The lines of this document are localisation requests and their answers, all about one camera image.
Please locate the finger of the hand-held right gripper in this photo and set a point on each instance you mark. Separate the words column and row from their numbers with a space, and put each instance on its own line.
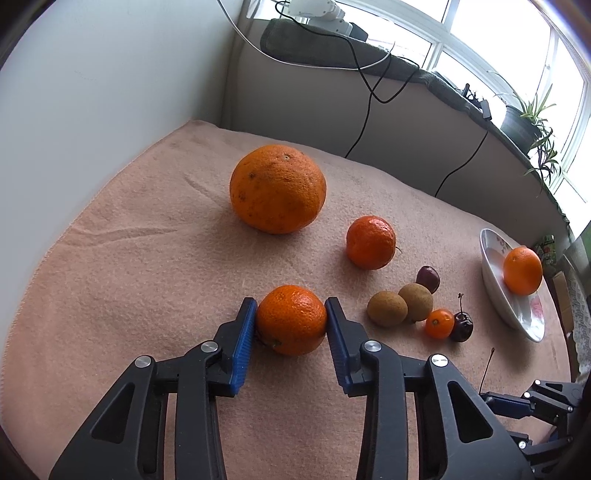
column 505, row 406
column 545, row 447

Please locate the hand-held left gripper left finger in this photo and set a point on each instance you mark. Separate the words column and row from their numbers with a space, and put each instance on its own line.
column 244, row 341

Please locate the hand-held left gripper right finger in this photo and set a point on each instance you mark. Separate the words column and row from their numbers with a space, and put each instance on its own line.
column 339, row 346

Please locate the tangerine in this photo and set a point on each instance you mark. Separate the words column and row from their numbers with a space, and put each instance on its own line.
column 371, row 242
column 521, row 270
column 291, row 320

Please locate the brown longan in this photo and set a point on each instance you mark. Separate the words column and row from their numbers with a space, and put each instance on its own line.
column 418, row 300
column 387, row 309

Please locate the small orange kumquat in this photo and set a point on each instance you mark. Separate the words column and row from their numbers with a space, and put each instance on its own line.
column 438, row 324

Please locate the floral white plate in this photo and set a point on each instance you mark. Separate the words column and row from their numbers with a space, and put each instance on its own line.
column 496, row 286

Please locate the large orange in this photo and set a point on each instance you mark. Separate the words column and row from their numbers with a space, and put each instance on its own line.
column 277, row 189

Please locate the cardboard box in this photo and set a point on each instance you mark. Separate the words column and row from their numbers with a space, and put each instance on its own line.
column 561, row 295

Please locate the white lace cloth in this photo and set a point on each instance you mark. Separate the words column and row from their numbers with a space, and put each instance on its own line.
column 579, row 295

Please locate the peach blanket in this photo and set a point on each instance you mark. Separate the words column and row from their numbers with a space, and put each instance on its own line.
column 138, row 258

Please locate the colourful package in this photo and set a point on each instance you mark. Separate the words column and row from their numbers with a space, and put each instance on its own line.
column 546, row 251

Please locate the black plug adapter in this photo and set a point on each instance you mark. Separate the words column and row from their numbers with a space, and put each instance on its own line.
column 486, row 110

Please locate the potted spider plant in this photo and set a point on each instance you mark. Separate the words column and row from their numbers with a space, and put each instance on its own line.
column 521, row 127

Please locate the grey flat device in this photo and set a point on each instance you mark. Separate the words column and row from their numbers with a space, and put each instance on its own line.
column 448, row 79

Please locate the grey-green windowsill cloth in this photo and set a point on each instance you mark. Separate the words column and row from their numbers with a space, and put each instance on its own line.
column 323, row 41

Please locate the black power adapter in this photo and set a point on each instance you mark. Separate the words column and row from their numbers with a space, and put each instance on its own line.
column 360, row 32

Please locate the white power strip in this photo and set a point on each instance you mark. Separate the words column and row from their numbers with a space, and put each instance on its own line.
column 318, row 9

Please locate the white framed window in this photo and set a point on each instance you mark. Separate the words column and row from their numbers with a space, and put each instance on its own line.
column 485, row 27

